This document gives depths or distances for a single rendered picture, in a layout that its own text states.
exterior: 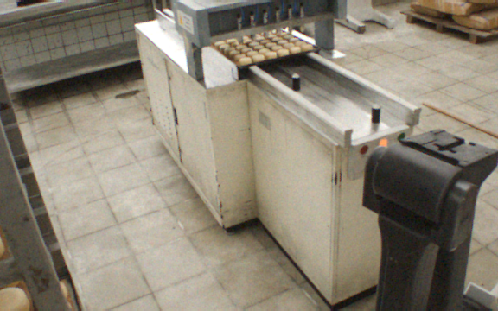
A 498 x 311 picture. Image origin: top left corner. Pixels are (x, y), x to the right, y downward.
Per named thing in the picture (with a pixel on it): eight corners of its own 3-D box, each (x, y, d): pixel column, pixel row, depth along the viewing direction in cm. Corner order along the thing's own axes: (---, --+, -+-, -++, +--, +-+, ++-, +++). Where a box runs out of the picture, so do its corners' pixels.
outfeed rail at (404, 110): (205, 10, 328) (204, 0, 324) (209, 9, 329) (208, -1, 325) (413, 127, 168) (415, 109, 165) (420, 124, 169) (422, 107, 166)
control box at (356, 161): (347, 176, 170) (347, 141, 163) (400, 157, 178) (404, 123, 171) (353, 181, 167) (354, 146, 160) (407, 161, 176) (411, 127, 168)
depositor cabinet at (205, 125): (155, 139, 354) (134, 24, 311) (245, 114, 378) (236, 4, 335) (225, 242, 252) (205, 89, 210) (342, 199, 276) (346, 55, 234)
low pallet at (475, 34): (399, 21, 568) (399, 11, 562) (443, 9, 599) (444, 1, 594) (483, 47, 476) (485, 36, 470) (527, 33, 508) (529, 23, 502)
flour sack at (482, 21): (482, 33, 478) (484, 19, 471) (450, 24, 510) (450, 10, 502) (520, 22, 509) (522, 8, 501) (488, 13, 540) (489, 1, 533)
